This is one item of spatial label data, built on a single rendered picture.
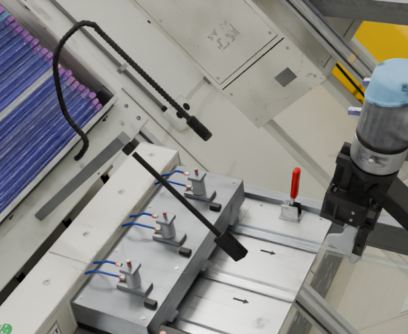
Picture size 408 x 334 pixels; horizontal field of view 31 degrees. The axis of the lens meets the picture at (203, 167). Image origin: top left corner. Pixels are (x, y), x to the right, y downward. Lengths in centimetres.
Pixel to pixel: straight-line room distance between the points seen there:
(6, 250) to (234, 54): 117
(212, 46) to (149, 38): 150
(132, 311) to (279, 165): 273
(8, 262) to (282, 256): 43
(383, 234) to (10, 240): 61
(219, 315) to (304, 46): 110
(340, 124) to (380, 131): 327
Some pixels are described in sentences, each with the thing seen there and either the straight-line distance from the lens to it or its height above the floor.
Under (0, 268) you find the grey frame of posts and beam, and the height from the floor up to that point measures 133.
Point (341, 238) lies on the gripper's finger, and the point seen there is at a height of 99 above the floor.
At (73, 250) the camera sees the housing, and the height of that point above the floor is 127.
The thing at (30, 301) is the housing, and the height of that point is 127.
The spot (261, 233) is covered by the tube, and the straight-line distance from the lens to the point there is 123.
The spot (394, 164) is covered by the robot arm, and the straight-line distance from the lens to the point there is 102.
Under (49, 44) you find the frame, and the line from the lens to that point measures 139.
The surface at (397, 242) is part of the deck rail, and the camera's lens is 126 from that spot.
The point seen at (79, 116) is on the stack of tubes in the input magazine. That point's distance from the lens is 128.
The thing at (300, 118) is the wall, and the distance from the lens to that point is 402.
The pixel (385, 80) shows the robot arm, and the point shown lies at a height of 116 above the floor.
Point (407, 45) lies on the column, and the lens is 417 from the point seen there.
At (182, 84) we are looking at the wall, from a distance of 361.
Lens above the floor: 139
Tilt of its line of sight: 9 degrees down
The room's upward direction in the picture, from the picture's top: 46 degrees counter-clockwise
